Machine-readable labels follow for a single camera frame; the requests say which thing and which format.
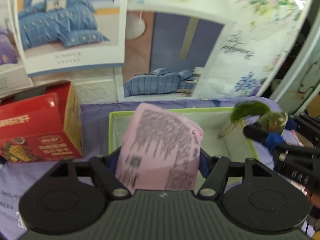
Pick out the pink tissue packet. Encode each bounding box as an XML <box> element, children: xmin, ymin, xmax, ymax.
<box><xmin>115</xmin><ymin>103</ymin><xmax>203</xmax><ymax>193</ymax></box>

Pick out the green cardboard box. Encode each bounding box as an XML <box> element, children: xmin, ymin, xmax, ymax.
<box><xmin>107</xmin><ymin>107</ymin><xmax>259</xmax><ymax>162</ymax></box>

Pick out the red cracker box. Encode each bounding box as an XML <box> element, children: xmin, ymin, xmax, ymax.
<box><xmin>1</xmin><ymin>80</ymin><xmax>83</xmax><ymax>163</ymax></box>

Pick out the purple floral tablecloth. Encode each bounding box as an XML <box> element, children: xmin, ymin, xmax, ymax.
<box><xmin>0</xmin><ymin>96</ymin><xmax>320</xmax><ymax>240</ymax></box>

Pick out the floral plastic bag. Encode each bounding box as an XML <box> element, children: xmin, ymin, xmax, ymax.
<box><xmin>128</xmin><ymin>0</ymin><xmax>312</xmax><ymax>99</ymax></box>

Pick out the dark blue bedroom poster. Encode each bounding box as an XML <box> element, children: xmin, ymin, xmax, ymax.
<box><xmin>114</xmin><ymin>11</ymin><xmax>225</xmax><ymax>101</ymax></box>

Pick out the purple bedding poster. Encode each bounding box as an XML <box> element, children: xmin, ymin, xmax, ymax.
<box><xmin>1</xmin><ymin>2</ymin><xmax>33</xmax><ymax>97</ymax></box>

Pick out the blue bedding poster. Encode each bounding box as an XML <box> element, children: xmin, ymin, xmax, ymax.
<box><xmin>12</xmin><ymin>0</ymin><xmax>127</xmax><ymax>77</ymax></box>

